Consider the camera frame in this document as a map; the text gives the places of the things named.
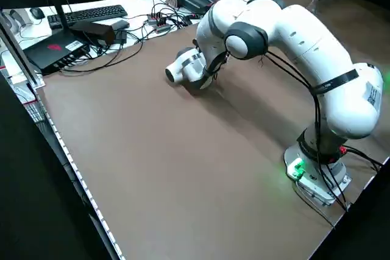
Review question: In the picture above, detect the grey usb hub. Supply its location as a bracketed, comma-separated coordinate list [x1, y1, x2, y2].
[147, 12, 172, 33]

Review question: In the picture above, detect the white ticked table edge strip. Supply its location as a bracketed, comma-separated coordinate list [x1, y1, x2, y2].
[32, 86, 126, 260]

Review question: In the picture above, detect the black computer mouse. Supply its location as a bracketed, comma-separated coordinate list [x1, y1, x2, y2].
[29, 7, 46, 19]

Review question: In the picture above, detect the black rectangular box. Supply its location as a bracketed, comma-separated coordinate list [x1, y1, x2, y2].
[70, 21, 117, 47]

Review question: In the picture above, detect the black arm base cable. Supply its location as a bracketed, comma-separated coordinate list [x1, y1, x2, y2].
[346, 146, 383, 172]

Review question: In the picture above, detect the black device with red logo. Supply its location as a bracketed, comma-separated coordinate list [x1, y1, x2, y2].
[23, 32, 92, 76]

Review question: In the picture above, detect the black desk cable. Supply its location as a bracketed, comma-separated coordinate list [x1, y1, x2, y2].
[59, 30, 144, 74]

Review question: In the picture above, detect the aluminium frame post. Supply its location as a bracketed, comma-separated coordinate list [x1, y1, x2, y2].
[0, 13, 43, 90]

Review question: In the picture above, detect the black keyboard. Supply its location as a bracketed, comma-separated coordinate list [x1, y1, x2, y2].
[47, 4, 129, 29]

